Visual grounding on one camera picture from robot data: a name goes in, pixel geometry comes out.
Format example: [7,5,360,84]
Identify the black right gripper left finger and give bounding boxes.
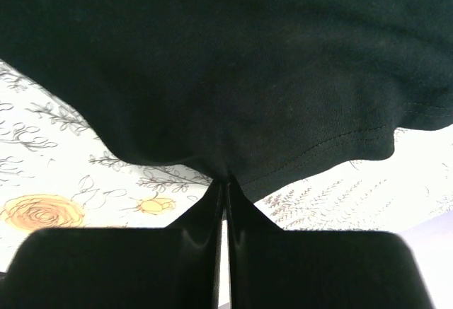
[1,182,223,309]

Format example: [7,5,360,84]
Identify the black t-shirt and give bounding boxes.
[1,0,452,202]

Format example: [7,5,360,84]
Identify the floral patterned table mat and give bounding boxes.
[0,57,453,239]

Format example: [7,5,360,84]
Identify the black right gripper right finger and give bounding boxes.
[225,178,432,309]

